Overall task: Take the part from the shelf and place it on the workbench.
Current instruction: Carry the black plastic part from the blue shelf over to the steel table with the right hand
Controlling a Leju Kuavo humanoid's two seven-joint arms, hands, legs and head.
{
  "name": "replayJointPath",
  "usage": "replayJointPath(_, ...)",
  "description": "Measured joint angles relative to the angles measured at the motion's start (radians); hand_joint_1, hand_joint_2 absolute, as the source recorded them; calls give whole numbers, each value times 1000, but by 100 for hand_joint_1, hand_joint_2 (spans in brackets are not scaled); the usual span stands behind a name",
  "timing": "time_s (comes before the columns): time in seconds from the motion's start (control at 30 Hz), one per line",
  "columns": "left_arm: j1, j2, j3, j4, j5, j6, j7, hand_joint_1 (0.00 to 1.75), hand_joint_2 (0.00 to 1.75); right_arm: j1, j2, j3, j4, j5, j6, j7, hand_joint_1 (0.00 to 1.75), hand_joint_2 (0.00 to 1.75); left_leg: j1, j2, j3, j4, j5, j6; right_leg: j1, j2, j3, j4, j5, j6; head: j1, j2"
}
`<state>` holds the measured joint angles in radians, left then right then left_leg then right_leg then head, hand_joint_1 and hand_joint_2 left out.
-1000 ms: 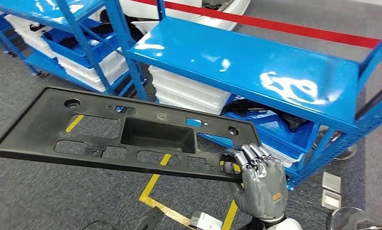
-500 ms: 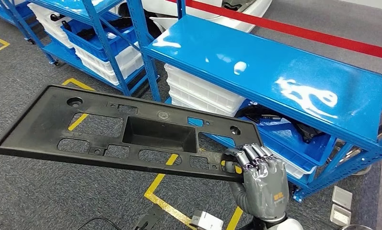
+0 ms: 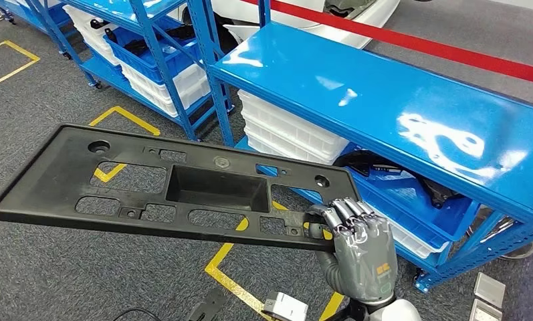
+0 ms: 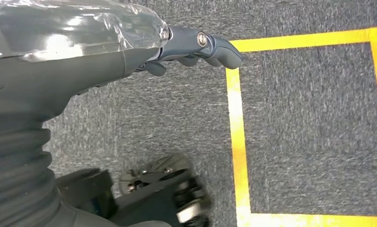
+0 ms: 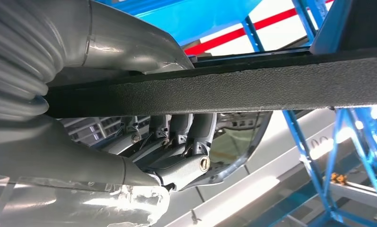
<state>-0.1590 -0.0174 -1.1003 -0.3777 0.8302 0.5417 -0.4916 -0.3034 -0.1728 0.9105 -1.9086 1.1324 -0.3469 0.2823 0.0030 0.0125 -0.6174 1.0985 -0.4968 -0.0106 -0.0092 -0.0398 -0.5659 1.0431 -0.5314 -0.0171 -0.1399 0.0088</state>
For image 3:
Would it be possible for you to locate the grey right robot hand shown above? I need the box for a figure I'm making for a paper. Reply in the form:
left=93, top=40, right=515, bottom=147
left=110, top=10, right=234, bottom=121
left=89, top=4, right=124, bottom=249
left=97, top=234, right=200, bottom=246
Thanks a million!
left=308, top=198, right=399, bottom=307

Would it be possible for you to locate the black plastic plate bracket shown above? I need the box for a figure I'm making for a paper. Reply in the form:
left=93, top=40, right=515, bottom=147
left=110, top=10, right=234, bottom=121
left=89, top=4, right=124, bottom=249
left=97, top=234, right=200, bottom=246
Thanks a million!
left=0, top=124, right=361, bottom=253

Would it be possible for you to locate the blue metal shelf rack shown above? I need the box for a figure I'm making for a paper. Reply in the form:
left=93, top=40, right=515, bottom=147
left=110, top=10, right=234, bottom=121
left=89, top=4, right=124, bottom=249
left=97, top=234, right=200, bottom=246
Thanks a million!
left=186, top=0, right=533, bottom=294
left=24, top=0, right=236, bottom=142
left=0, top=0, right=74, bottom=61

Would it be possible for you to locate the blue plastic bin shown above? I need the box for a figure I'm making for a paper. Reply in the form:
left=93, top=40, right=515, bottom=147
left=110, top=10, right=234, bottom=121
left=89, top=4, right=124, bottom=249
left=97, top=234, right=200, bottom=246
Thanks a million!
left=103, top=26, right=205, bottom=85
left=336, top=148, right=481, bottom=242

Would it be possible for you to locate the silver floor socket box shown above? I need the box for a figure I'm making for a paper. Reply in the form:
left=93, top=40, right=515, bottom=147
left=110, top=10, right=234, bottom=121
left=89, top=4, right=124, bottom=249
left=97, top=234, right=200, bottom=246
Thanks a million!
left=473, top=272, right=506, bottom=310
left=469, top=299, right=503, bottom=321

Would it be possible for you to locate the red barrier belt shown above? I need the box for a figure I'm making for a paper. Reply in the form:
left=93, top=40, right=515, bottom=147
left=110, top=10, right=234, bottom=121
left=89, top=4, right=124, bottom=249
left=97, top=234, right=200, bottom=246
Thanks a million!
left=241, top=0, right=533, bottom=87

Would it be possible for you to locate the white car body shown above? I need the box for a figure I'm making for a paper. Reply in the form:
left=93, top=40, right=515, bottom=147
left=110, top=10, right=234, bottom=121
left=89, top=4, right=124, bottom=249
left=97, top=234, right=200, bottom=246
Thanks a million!
left=211, top=0, right=401, bottom=49

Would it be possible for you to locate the dark grey bracket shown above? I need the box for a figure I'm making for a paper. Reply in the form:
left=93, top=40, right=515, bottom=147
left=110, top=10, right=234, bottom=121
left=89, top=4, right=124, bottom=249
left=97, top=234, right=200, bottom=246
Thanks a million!
left=188, top=288, right=241, bottom=321

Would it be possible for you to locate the black floor cable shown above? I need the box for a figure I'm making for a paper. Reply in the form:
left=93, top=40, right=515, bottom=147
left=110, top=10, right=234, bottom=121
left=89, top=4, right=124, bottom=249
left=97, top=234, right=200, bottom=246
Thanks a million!
left=111, top=308, right=163, bottom=321

